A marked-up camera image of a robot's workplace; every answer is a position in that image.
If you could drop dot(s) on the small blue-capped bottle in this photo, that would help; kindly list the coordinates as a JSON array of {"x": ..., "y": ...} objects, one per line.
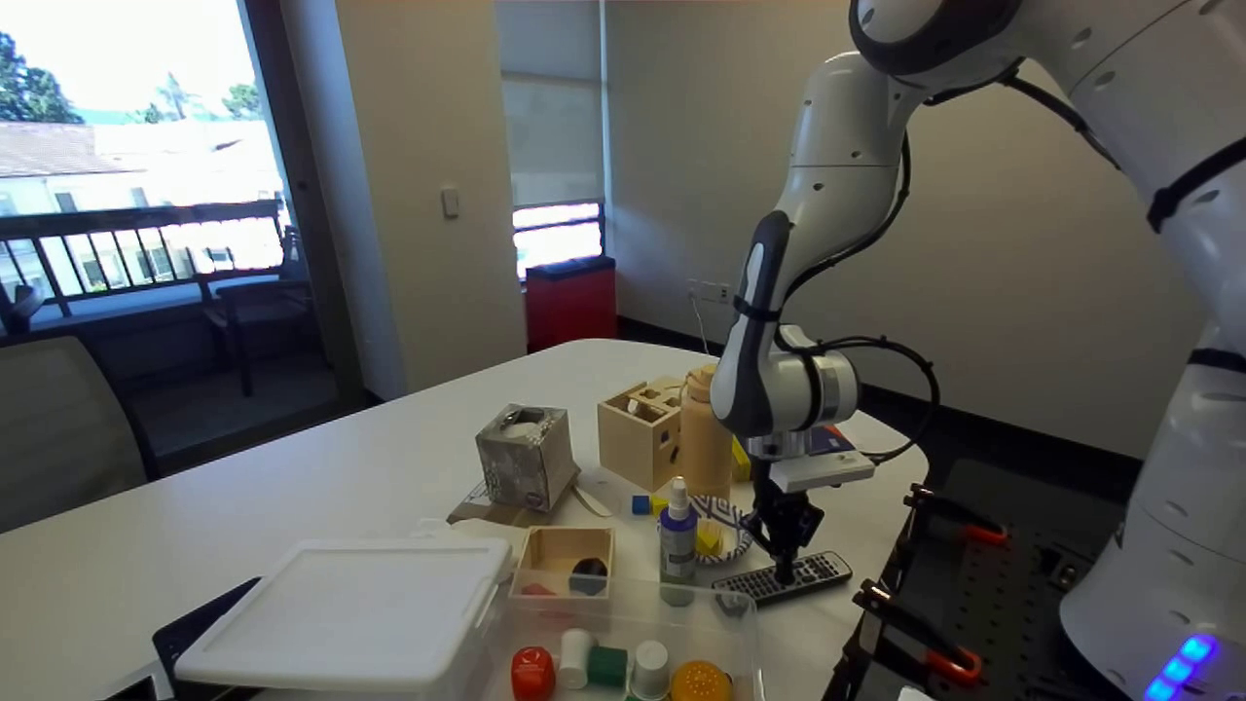
[{"x": 678, "y": 536}]

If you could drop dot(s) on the black mounting base plate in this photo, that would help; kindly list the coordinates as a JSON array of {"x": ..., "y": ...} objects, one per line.
[{"x": 994, "y": 601}]

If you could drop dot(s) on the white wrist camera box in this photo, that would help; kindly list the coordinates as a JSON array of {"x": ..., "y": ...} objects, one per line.
[{"x": 820, "y": 456}]

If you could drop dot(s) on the wooden shape sorter box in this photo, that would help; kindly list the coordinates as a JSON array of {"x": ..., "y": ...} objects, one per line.
[{"x": 638, "y": 430}]

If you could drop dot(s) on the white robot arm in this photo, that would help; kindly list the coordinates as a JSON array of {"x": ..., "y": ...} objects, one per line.
[{"x": 1041, "y": 156}]

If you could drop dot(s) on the black clamp orange tip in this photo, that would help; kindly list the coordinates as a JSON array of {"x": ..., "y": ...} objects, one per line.
[
  {"x": 974, "y": 527},
  {"x": 913, "y": 645}
]

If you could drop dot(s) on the black clamp near orange tip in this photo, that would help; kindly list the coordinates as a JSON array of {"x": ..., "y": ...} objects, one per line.
[{"x": 913, "y": 645}]

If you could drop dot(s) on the white wall light switch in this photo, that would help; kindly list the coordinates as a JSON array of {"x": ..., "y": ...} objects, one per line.
[{"x": 447, "y": 199}]

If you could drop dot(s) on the small wooden tray box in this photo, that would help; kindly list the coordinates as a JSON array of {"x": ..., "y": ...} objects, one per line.
[{"x": 566, "y": 561}]

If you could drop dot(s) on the red cabinet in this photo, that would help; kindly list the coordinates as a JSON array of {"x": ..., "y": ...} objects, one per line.
[{"x": 568, "y": 301}]

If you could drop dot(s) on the clear plastic toy bin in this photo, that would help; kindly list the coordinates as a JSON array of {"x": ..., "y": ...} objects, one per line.
[{"x": 636, "y": 639}]

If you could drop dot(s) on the black remote control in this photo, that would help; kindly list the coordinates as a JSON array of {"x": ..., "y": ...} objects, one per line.
[{"x": 806, "y": 574}]

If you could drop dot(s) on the grey office chair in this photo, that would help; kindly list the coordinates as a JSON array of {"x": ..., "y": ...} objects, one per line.
[{"x": 63, "y": 430}]

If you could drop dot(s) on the grey concrete cube planter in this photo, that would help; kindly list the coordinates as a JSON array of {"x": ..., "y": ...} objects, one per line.
[{"x": 525, "y": 456}]

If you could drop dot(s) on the black clamp far orange tip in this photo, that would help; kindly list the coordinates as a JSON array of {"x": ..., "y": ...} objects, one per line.
[{"x": 974, "y": 527}]

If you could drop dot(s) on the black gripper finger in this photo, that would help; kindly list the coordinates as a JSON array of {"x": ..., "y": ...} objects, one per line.
[{"x": 782, "y": 567}]

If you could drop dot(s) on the white bin lid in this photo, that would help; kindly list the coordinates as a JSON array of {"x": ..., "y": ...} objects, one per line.
[{"x": 351, "y": 618}]

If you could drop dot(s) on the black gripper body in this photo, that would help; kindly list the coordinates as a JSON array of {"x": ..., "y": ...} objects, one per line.
[{"x": 782, "y": 520}]

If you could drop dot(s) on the patterned ceramic bowl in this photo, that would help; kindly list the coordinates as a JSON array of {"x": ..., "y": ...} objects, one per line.
[{"x": 721, "y": 536}]

